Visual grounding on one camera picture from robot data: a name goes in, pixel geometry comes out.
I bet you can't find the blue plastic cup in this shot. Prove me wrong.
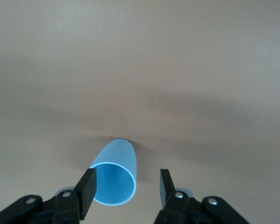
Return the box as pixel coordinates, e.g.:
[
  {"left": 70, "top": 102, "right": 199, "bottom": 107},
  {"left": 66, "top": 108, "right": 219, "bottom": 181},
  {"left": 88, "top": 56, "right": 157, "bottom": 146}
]
[{"left": 88, "top": 138, "right": 138, "bottom": 206}]

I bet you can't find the brown table cloth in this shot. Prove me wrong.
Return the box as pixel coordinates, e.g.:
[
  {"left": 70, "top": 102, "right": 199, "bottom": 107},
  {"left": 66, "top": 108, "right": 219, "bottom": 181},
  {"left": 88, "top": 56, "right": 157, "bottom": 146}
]
[{"left": 0, "top": 0, "right": 280, "bottom": 224}]

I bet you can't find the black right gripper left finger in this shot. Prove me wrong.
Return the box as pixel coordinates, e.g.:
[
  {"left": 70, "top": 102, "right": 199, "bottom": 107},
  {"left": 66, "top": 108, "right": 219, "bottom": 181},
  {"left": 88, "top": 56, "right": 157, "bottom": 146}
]
[{"left": 0, "top": 168, "right": 98, "bottom": 224}]

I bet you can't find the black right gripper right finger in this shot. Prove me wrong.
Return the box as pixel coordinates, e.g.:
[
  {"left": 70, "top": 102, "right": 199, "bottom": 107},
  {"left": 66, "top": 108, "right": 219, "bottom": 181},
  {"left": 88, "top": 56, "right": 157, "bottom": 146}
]
[{"left": 154, "top": 168, "right": 251, "bottom": 224}]

